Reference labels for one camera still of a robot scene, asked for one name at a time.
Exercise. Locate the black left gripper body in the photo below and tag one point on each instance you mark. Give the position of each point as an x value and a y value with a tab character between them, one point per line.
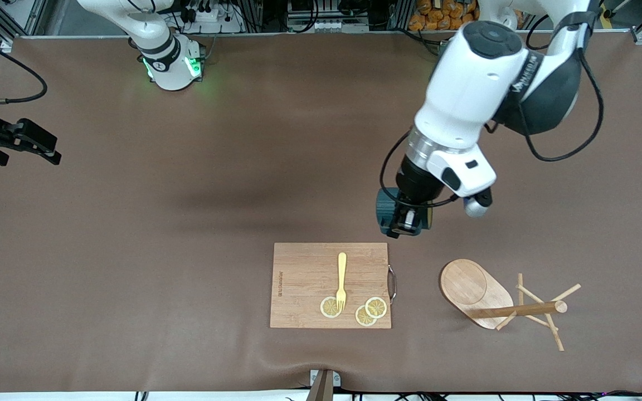
417	179

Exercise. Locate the teal mug yellow inside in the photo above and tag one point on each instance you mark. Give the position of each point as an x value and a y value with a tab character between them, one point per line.
383	209

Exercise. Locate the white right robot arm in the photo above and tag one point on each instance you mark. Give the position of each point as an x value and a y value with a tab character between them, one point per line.
168	67

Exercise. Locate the wooden mug tree rack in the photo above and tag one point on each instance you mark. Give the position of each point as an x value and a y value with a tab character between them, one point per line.
466	287

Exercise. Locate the yellow plastic fork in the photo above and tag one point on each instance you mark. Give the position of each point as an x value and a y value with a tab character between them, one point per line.
341	273

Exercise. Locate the lemon slice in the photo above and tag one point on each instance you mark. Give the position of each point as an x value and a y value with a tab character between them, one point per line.
377	307
364	317
329	307

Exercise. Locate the orange packaged snacks pile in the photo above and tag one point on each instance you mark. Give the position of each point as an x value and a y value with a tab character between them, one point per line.
427	19

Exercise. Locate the brown table mat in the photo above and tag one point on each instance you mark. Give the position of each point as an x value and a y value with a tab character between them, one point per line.
187	223

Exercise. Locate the white power strip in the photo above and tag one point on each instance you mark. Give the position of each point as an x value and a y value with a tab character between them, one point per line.
209	16

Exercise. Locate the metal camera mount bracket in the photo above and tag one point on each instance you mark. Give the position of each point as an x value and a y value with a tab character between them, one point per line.
324	390

